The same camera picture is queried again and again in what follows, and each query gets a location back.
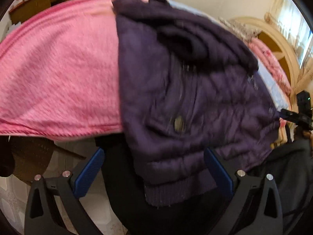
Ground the purple puffer jacket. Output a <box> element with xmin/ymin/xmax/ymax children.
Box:
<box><xmin>112</xmin><ymin>0</ymin><xmax>280</xmax><ymax>206</ymax></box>

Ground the folded pink blanket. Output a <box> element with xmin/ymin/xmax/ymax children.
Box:
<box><xmin>248</xmin><ymin>37</ymin><xmax>292</xmax><ymax>97</ymax></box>

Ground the cream wooden headboard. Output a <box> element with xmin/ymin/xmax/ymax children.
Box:
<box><xmin>233</xmin><ymin>16</ymin><xmax>300</xmax><ymax>101</ymax></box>

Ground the patterned grey pillow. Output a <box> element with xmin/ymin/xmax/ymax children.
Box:
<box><xmin>219</xmin><ymin>18</ymin><xmax>262</xmax><ymax>42</ymax></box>

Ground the right window curtain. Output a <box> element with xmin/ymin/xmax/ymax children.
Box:
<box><xmin>264</xmin><ymin>0</ymin><xmax>312</xmax><ymax>93</ymax></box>

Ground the pink and blue bedspread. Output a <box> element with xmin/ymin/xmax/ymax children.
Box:
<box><xmin>1</xmin><ymin>0</ymin><xmax>284</xmax><ymax>140</ymax></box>

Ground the brown wooden desk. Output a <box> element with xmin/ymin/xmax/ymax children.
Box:
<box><xmin>8</xmin><ymin>0</ymin><xmax>69</xmax><ymax>24</ymax></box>

